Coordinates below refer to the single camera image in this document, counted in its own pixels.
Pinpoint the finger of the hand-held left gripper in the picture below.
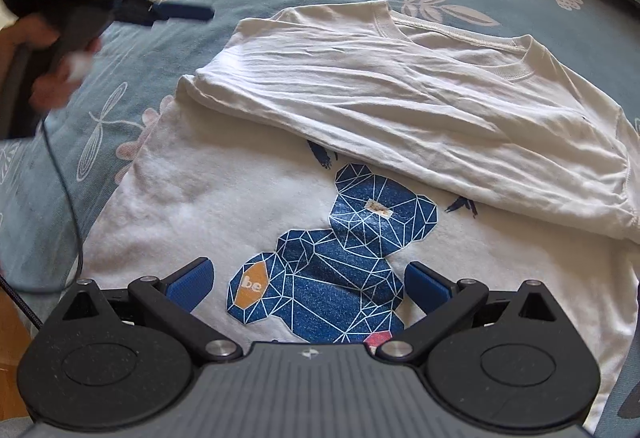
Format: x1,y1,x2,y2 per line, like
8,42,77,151
117,0,216,28

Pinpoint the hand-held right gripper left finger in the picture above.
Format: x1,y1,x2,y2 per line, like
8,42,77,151
60,257,246,364

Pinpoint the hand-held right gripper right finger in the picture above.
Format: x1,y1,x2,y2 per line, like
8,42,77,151
375,261,558,364

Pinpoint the white long-sleeve printed shirt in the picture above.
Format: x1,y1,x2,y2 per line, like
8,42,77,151
82,0,640,434

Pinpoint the person's left hand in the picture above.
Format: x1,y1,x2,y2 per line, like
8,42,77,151
10,13,101,111

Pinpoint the thin black cable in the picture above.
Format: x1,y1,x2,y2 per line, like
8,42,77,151
0,115,85,295

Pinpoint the braided dark cable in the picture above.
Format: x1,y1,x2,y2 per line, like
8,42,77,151
0,273,43,331

